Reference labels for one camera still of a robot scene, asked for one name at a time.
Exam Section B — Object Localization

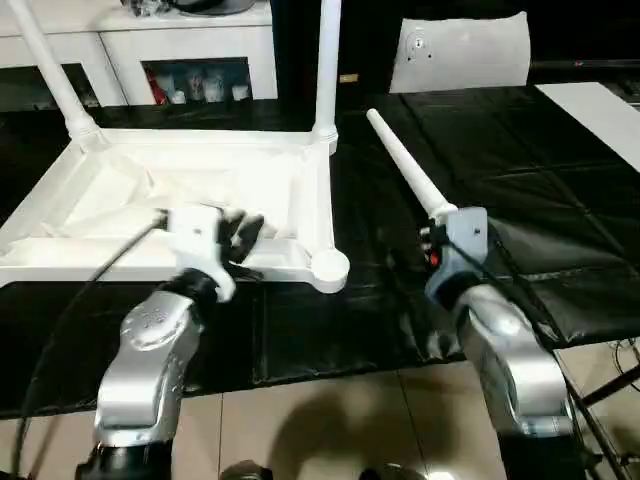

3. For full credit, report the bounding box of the grey helmet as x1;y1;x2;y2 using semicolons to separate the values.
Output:
174;0;257;17

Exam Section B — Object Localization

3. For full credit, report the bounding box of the white plastic table leg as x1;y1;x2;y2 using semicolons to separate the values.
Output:
366;108;459;225
7;0;107;147
311;0;345;152

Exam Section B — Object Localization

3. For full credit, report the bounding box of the white plastic table top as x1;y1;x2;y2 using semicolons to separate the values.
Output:
0;127;351;295

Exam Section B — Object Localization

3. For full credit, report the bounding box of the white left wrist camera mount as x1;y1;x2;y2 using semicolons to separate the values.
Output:
167;206;237;305

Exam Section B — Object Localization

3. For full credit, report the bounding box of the dark robot left foot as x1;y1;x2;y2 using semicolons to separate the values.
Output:
222;460;276;480

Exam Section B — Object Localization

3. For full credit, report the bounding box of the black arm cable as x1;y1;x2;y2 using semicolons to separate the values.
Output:
447;239;631;480
14;212;170;480

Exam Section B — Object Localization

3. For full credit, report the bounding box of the dark robot foot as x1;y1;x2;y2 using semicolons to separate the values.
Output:
359;463;426;480
222;460;276;480

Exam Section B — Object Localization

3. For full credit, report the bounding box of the white glass-door cabinet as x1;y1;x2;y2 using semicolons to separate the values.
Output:
0;4;280;107

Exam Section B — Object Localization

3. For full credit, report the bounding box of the black stand leg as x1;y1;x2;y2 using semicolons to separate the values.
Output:
569;365;640;480

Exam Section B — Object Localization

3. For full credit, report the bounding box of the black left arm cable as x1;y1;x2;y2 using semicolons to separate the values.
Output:
14;212;170;480

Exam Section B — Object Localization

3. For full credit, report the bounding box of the black work mat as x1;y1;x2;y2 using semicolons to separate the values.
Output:
0;89;640;419

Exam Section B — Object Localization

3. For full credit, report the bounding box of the white flat board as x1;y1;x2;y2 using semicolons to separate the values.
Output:
534;82;640;175

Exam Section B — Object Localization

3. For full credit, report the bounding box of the black box with gold label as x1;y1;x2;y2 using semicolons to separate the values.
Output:
272;0;406;97

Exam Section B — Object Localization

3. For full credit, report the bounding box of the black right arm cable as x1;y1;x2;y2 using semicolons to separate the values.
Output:
447;239;631;480

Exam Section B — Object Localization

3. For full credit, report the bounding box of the dark robot right foot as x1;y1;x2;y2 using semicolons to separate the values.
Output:
359;463;426;480

